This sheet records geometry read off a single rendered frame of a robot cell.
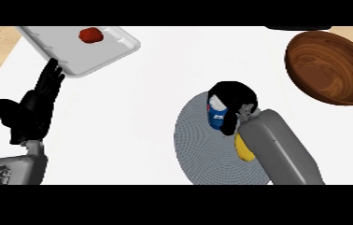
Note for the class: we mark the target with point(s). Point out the brown wooden bowl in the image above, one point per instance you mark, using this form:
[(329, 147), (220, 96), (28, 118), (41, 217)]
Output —
[(320, 68)]

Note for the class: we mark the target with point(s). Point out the red apple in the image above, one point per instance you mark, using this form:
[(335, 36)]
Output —
[(90, 35)]

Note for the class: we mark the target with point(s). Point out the white rectangular tray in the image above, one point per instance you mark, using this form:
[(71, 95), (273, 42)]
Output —
[(79, 51)]

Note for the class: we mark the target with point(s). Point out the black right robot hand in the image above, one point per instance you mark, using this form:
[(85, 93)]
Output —
[(236, 96)]

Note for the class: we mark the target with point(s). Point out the grey round woven placemat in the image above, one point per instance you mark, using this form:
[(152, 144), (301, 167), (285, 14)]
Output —
[(211, 151)]

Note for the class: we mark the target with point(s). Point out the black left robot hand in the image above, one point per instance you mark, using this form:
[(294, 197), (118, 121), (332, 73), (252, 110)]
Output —
[(34, 102)]

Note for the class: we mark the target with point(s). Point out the yellow banana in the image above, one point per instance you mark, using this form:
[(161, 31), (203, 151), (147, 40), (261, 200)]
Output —
[(243, 149)]

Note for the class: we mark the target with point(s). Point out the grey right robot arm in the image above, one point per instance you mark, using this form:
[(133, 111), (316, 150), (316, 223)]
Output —
[(279, 149)]

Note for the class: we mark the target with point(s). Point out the blue can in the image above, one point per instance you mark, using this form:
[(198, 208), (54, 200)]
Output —
[(217, 115)]

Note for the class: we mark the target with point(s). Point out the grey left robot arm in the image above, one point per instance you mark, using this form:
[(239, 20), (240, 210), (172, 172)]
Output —
[(20, 168)]

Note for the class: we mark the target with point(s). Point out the black appliance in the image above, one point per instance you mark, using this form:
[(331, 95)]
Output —
[(297, 27)]

